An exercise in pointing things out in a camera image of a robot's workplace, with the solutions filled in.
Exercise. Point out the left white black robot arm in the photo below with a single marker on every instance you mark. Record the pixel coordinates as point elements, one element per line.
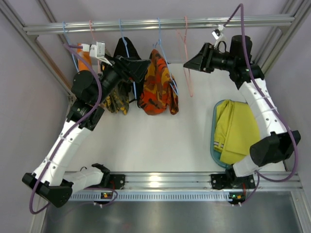
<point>50,180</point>

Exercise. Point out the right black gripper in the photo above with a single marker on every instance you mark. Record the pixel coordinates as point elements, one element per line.
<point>207,57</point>

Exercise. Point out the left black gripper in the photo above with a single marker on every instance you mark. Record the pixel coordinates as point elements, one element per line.
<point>122,68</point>

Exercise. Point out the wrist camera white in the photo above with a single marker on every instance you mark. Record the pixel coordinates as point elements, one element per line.
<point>218,34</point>
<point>96,50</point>

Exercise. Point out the aluminium hanging rail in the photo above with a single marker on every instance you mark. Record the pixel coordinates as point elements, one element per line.
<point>131,25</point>

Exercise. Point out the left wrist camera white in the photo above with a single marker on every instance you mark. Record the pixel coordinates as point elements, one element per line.
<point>96,50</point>

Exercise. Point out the green yellow camouflage trousers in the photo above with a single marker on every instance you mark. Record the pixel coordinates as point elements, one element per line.
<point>118,99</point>

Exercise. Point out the blue hanger with black trousers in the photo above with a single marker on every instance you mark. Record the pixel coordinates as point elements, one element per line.
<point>127,53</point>

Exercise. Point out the aluminium frame left post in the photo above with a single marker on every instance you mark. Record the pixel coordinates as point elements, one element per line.
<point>11,15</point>

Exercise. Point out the black trousers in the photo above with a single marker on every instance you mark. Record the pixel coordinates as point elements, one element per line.
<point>120,51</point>

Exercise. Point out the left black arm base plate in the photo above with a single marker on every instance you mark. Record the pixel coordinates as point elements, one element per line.
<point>112,181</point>

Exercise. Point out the blue wire hanger leftmost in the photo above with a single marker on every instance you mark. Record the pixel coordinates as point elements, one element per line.
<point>68,46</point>

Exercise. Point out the teal transparent plastic bin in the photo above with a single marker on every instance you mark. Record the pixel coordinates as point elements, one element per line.
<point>213,155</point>

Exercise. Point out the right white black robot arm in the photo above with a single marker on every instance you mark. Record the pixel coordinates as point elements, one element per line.
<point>277,141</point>

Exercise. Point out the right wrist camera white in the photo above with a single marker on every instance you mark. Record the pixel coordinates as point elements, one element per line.
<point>218,34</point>

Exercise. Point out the blue hanger with camouflage trousers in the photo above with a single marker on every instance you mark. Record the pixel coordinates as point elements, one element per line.
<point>159,43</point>

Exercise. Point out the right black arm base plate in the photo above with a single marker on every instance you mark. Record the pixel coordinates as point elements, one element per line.
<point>225,181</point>

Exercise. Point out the orange red camouflage trousers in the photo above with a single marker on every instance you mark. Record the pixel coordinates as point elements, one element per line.
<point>157,95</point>

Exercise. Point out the aluminium frame post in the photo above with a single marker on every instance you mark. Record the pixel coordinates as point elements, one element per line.
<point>279,37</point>
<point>11,15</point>

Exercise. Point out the grey slotted cable duct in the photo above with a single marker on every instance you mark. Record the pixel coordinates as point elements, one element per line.
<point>155,196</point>

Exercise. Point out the aluminium frame right post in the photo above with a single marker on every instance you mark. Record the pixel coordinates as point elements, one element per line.
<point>279,37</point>

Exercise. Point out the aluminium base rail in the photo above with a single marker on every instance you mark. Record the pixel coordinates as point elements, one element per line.
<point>178,181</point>

